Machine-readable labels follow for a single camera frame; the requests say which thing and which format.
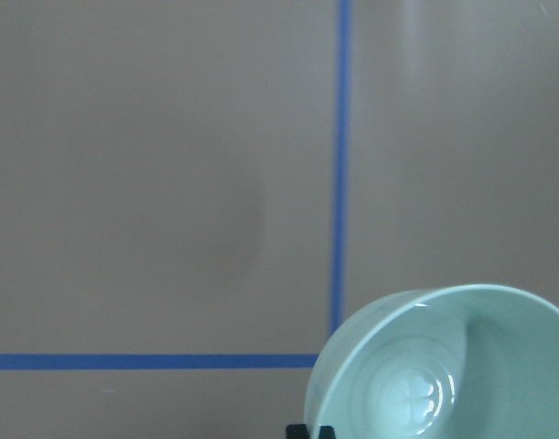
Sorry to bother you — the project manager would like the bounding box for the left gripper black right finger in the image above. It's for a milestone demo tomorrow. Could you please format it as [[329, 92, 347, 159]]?
[[317, 425, 337, 439]]

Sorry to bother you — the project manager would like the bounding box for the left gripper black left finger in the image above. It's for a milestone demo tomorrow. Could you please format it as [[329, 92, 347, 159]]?
[[285, 424, 310, 439]]

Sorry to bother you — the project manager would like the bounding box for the mint green bowl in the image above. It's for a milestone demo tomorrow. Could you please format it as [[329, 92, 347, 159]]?
[[304, 284, 559, 438]]

